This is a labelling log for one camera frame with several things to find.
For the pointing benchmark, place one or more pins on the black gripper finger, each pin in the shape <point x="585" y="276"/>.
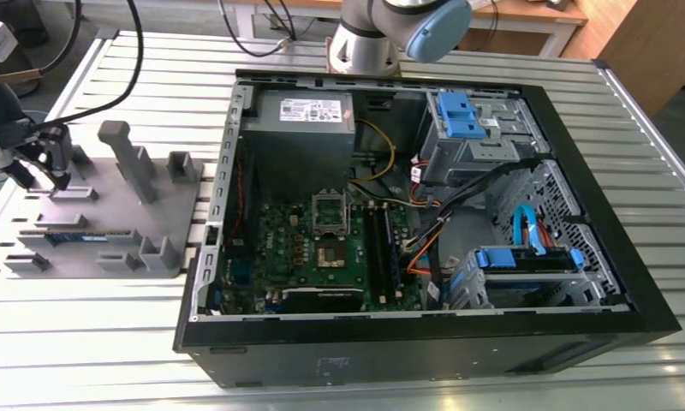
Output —
<point x="60" y="158"/>
<point x="21" y="173"/>

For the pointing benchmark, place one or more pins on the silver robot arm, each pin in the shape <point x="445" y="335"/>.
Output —
<point x="365" y="47"/>

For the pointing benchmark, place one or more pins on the CPU socket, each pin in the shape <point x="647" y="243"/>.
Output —
<point x="331" y="256"/>

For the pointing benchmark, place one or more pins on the blue RAM stick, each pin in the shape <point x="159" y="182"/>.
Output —
<point x="76" y="238"/>

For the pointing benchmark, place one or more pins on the grey parts rack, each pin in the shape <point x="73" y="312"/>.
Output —
<point x="165" y="214"/>

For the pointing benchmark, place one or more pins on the black round bin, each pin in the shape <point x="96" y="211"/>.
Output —
<point x="33" y="25"/>

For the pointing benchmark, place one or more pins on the black table corner cap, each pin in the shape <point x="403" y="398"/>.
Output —
<point x="107" y="34"/>
<point x="600" y="64"/>

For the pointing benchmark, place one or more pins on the grey power supply unit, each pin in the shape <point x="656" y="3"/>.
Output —
<point x="296" y="150"/>

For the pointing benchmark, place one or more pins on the blue board connector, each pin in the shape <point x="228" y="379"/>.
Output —
<point x="241" y="274"/>

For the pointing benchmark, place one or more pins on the green motherboard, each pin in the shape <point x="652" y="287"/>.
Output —
<point x="285" y="257"/>

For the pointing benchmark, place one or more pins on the metal locking lever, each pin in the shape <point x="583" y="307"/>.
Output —
<point x="351" y="214"/>

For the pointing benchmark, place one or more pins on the black graphics card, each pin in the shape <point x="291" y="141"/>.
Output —
<point x="320" y="299"/>

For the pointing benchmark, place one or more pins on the black RAM slot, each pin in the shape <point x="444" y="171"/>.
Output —
<point x="376" y="252"/>
<point x="391" y="252"/>
<point x="384" y="252"/>

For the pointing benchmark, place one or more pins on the white connector block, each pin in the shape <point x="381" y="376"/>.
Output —
<point x="409" y="245"/>

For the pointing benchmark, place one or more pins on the blue plastic drive latch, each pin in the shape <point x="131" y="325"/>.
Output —
<point x="459" y="115"/>

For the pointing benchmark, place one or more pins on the black PC case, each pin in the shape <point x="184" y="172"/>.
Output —
<point x="376" y="355"/>

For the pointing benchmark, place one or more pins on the grey metal drive cage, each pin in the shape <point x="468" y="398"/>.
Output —
<point x="491" y="150"/>

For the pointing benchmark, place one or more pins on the hard disk in blue carrier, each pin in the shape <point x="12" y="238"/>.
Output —
<point x="493" y="259"/>

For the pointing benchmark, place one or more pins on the grey metal disk bay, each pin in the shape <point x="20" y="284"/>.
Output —
<point x="539" y="283"/>

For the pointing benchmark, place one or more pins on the small dark desk object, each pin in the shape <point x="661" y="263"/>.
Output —
<point x="559" y="3"/>

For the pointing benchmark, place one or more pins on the wooden cabinet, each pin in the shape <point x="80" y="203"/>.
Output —
<point x="663" y="43"/>

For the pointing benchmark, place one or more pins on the white metal table frame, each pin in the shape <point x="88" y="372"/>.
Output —
<point x="244" y="23"/>

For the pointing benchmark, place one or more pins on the wooden desk white frame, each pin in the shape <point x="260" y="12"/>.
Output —
<point x="548" y="15"/>

